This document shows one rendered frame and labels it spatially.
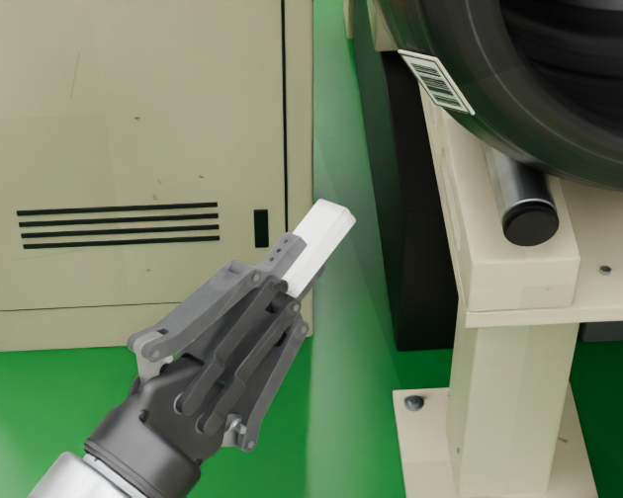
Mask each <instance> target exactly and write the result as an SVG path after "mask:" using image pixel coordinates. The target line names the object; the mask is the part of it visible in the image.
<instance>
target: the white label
mask: <svg viewBox="0 0 623 498"><path fill-rule="evenodd" d="M398 53H399V54H400V56H401V58H402V59H403V60H404V62H405V63H406V65H407V66H408V67H409V69H410V70H411V72H412V73H413V75H414V76H415V77H416V79H417V80H418V82H419V83H420V85H421V86H422V87H423V89H424V90H425V92H426V93H427V94H428V96H429V97H430V99H431V100H432V102H433V103H434V104H435V106H439V107H443V108H447V109H451V110H454V111H458V112H462V113H466V114H470V115H473V114H474V113H475V112H474V110H473V109H472V108H471V106H470V105H469V103H468V102H467V100H466V99H465V97H464V96H463V94H462V93H461V91H460V90H459V88H458V87H457V86H456V84H455V83H454V81H453V80H452V78H451V77H450V75H449V74H448V72H447V71H446V69H445V68H444V66H443V65H442V64H441V62H440V61H439V59H438V58H437V57H433V56H429V55H424V54H420V53H415V52H411V51H406V50H402V49H399V51H398Z"/></svg>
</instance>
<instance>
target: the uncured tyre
mask: <svg viewBox="0 0 623 498"><path fill-rule="evenodd" d="M372 2H373V4H374V7H375V9H376V11H377V14H378V16H379V18H380V20H381V22H382V24H383V26H384V28H385V30H386V32H387V34H388V35H389V37H390V39H391V41H392V42H393V44H394V46H395V47H396V49H397V50H398V51H399V49H402V50H406V51H411V52H415V53H420V54H424V55H429V56H433V57H437V58H438V59H439V61H440V62H441V64H442V65H443V66H444V68H445V69H446V71H447V72H448V74H449V75H450V77H451V78H452V80H453V81H454V83H455V84H456V86H457V87H458V88H459V90H460V91H461V93H462V94H463V96H464V97H465V99H466V100H467V102H468V103H469V105H470V106H471V108H472V109H473V110H474V112H475V113H474V114H473V115H470V114H466V113H462V112H458V111H454V110H451V109H447V108H443V107H442V108H443V109H444V110H445V111H446V112H447V113H448V114H449V115H450V116H451V117H452V118H453V119H454V120H455V121H457V122H458V123H459V124H460V125H462V126H463V127H464V128H465V129H467V130H468V131H469V132H470V133H472V134H473V135H475V136H476V137H477V138H479V139H480V140H482V141H483V142H485V143H486V144H488V145H489V146H491V147H493V148H494V149H496V150H498V151H499V152H501V153H503V154H505V155H507V156H508V157H510V158H512V159H514V160H516V161H518V162H520V163H523V164H525V165H527V166H529V167H532V168H534V169H536V170H539V171H541V172H544V173H547V174H549V175H552V176H555V177H558V178H561V179H565V180H568V181H571V182H575V183H579V184H583V185H587V186H591V187H595V188H600V189H605V190H611V191H618V192H623V0H372Z"/></svg>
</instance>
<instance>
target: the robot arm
mask: <svg viewBox="0 0 623 498"><path fill-rule="evenodd" d="M355 221H356V220H355V217H354V216H353V215H352V214H350V211H349V210H348V209H347V208H346V207H342V206H339V205H336V204H334V203H331V202H328V201H325V200H323V199H320V200H318V201H317V202H316V204H315V205H314V206H313V208H312V209H311V210H310V212H309V213H308V214H307V216H306V217H305V218H304V219H303V221H302V222H301V223H300V224H299V226H298V227H297V228H296V230H295V231H294V232H293V233H291V232H289V231H288V232H287V233H285V234H283V235H282V236H281V238H280V239H279V240H278V242H277V243H276V244H275V245H274V247H273V248H272V249H271V250H270V252H269V253H268V254H267V255H266V257H265V258H264V259H263V261H262V262H261V263H260V264H258V265H256V266H251V265H248V264H246V263H243V262H240V261H238V260H236V259H234V260H231V261H229V262H228V263H227V264H226V265H225V266H223V267H222V268H221V269H220V270H219V271H218V272H216V273H215V274H214V275H213V276H212V277H211V278H209V279H208V280H207V281H206V282H205V283H203V284H202V285H201V286H200V287H199V288H198V289H196V290H195V291H194V292H193V293H192V294H190V295H189V296H188V297H187V298H186V299H184V300H183V301H182V302H181V303H180V304H179V305H177V306H176V307H175V308H174V309H173V310H172V311H170V312H169V313H168V314H167V315H166V316H164V317H163V318H162V319H161V320H160V321H159V322H157V323H156V324H155V325H153V326H151V327H148V328H146V329H143V330H141V331H139V332H136V333H134V334H132V335H131V336H130V337H129V339H128V341H127V346H128V349H129V350H131V351H132V352H134V353H135V354H136V360H137V367H138V373H139V375H138V376H137V377H136V378H135V379H134V380H133V383H132V386H131V390H130V393H129V395H128V397H127V399H126V400H125V401H124V402H123V403H122V404H120V405H118V406H116V407H113V408H112V409H110V411H109V412H108V413H107V414H106V416H105V417H104V418H103V419H102V421H101V422H100V423H99V424H98V426H97V427H96V428H95V429H94V431H93V432H92V433H91V435H90V436H89V437H88V438H87V440H86V441H85V442H84V445H85V447H84V448H83V449H84V451H85V452H86V453H87V455H86V456H85V457H84V458H83V459H82V458H81V457H79V456H77V455H76V454H74V453H72V452H64V453H62V454H61V455H60V456H59V457H58V459H57V460H56V461H55V462H54V464H53V465H52V466H51V467H50V469H49V470H48V471H47V472H46V474H45V475H44V476H43V478H42V479H41V480H40V481H39V483H38V484H37V485H36V486H35V488H34V489H33V490H32V492H31V493H30V494H29V495H28V497H27V498H186V497H187V495H188V494H189V493H190V492H191V490H192V489H193V488H194V486H195V485H196V484H197V482H198V481H199V480H200V478H201V474H202V473H201V470H200V466H201V464H202V463H203V462H204V461H205V460H206V459H208V458H209V457H212V456H214V455H215V454H216V453H217V452H218V451H219V450H220V448H221V447H239V448H240V449H242V450H243V451H245V452H251V451H253V450H254V448H255V446H256V444H257V439H258V435H259V430H260V426H261V422H262V419H263V417H264V416H265V414H266V412H267V410H268V408H269V406H270V404H271V402H272V400H273V398H274V396H275V394H276V392H277V391H278V389H279V387H280V385H281V383H282V381H283V379H284V377H285V375H286V373H287V371H288V369H289V367H290V366H291V364H292V362H293V360H294V358H295V356H296V354H297V352H298V350H299V349H300V347H301V345H302V344H303V342H304V340H305V338H306V336H307V334H308V332H309V324H308V323H307V322H306V321H304V320H303V317H302V314H301V308H302V301H303V299H304V298H305V296H306V295H307V294H308V293H309V291H310V290H311V289H312V287H313V286H314V284H315V283H316V282H317V280H318V279H319V278H320V277H321V275H322V274H323V272H324V269H325V267H326V266H325V265H324V264H323V263H324V261H325V260H326V259H327V258H328V256H329V255H330V254H331V252H332V251H333V250H334V249H335V247H336V246H337V245H338V243H339V242H340V241H341V239H342V238H343V237H344V236H345V234H346V233H347V232H348V230H349V229H350V228H351V227H352V225H353V224H354V223H355ZM287 332H289V333H288V334H287ZM193 340H194V341H193ZM192 341H193V342H192ZM179 351H180V352H179ZM178 352H179V353H178ZM176 353H178V354H177V355H176V357H175V358H174V359H173V356H172V355H174V354H176ZM165 363H166V364H165Z"/></svg>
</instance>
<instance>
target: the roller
mask: <svg viewBox="0 0 623 498"><path fill-rule="evenodd" d="M483 147H484V151H485V155H486V160H487V163H488V168H489V176H490V180H491V184H492V189H493V193H494V198H495V202H496V206H497V211H498V215H499V220H500V224H501V228H502V230H503V234H504V236H505V238H506V239H507V240H508V241H509V242H511V243H512V244H515V245H518V246H525V247H529V246H536V245H539V244H542V243H544V242H546V241H548V240H549V239H550V238H552V237H553V236H554V235H555V233H556V232H557V230H558V228H559V218H558V212H557V208H556V205H555V201H554V197H553V193H552V190H551V186H550V182H549V179H548V175H547V173H544V172H541V171H539V170H536V169H534V168H532V167H529V166H527V165H525V164H523V163H520V162H518V161H516V160H514V159H512V158H510V157H508V156H507V155H505V154H503V153H501V152H499V151H498V150H496V149H494V148H493V147H491V146H489V145H488V144H486V143H485V142H483Z"/></svg>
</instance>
